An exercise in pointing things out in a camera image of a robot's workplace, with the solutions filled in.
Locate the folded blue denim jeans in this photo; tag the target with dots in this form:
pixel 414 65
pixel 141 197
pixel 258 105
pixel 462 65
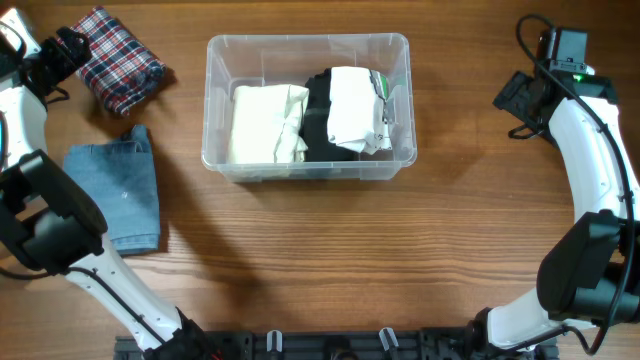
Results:
pixel 120 177

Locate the cream cloth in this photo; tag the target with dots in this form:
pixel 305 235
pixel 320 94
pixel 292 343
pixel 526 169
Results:
pixel 266 124

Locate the black cloth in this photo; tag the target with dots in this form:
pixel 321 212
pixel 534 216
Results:
pixel 314 125

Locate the white printed t-shirt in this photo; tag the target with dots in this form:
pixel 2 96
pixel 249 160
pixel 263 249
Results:
pixel 357 119

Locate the red blue plaid cloth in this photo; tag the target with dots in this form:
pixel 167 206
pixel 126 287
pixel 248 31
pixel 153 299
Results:
pixel 122 71

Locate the clear plastic storage container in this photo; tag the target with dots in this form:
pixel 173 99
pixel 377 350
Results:
pixel 263 60

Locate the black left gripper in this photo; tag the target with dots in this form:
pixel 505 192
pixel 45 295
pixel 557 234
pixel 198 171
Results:
pixel 67 62

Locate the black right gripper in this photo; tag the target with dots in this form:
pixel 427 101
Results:
pixel 512 94

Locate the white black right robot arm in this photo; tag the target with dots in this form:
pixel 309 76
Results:
pixel 590 279

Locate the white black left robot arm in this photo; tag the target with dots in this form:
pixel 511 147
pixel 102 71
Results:
pixel 52 226

